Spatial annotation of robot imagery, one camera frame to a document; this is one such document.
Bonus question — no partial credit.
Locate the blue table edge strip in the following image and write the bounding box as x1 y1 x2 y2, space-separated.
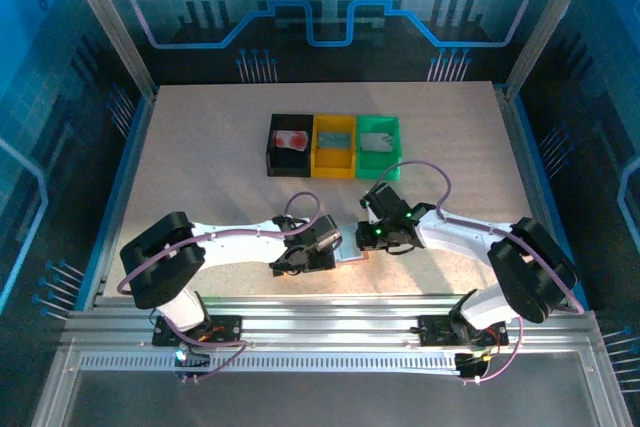
92 94 154 298

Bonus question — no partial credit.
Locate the aluminium frame rail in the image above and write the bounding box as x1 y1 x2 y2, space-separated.
62 294 601 354

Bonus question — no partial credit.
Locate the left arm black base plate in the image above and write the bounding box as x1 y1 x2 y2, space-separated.
152 314 245 348

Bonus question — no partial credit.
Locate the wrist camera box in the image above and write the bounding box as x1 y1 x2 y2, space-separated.
359 184 407 222
302 214 346 254

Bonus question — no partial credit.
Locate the tan leather card holder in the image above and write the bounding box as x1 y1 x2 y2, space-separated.
333 241 371 268

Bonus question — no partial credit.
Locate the slotted grey cable duct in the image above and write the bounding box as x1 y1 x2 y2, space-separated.
78 352 462 373

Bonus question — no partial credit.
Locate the grey card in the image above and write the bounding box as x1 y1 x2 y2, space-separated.
359 132 394 153

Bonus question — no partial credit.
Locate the black plastic bin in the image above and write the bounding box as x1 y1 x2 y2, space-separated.
264 113 316 178

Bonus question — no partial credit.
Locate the aluminium corner post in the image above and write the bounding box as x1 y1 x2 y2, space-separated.
502 0 604 101
53 0 160 101

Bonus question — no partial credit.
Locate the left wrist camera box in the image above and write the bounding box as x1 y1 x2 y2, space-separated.
302 214 346 254

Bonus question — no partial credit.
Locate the small black controller box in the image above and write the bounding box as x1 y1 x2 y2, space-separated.
172 341 212 376
454 351 494 379

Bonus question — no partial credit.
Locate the green plastic bin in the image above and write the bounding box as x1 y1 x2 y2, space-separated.
354 115 403 181

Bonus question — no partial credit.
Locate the yellow plastic bin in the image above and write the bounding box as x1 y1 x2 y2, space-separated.
310 114 359 181

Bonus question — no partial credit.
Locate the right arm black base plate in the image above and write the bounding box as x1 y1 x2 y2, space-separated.
418 314 510 348

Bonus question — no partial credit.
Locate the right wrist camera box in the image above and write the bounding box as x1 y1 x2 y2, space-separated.
359 184 407 222

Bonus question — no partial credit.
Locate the teal VIP card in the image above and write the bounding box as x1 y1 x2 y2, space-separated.
318 130 351 149

